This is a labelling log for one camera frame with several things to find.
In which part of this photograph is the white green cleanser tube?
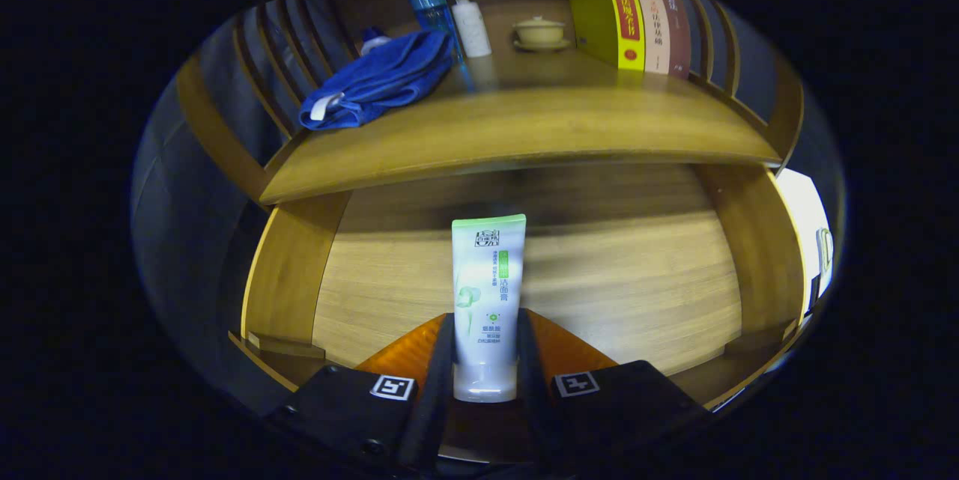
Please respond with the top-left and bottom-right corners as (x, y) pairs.
(451, 214), (527, 404)

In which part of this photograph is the wooden countertop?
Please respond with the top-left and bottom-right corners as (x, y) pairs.
(258, 4), (784, 205)

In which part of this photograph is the blue glass bottle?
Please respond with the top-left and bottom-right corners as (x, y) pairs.
(408, 0), (467, 69)

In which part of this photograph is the blue folded towel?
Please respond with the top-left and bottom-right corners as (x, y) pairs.
(298, 29), (458, 131)

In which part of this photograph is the white pump bottle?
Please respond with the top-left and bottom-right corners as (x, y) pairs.
(440, 0), (493, 58)

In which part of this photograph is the yellow book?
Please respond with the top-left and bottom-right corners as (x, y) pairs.
(556, 0), (647, 73)

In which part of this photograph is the white drawer unit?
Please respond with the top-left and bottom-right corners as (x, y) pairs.
(775, 168), (834, 316)

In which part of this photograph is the beige book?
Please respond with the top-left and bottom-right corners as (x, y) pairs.
(616, 0), (671, 76)

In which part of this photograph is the wooden cabinet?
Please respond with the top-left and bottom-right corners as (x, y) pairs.
(174, 0), (806, 205)

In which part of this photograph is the brown book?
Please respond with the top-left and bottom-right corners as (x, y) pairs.
(644, 0), (692, 80)

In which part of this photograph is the wooden drawer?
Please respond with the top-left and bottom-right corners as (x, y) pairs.
(229, 162), (817, 466)

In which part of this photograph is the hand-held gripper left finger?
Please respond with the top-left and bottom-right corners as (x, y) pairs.
(266, 313), (456, 477)

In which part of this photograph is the beige lidded teacup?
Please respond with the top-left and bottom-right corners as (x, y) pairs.
(512, 15), (572, 53)

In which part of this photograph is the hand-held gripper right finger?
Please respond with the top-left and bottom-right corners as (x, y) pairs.
(515, 308), (713, 477)

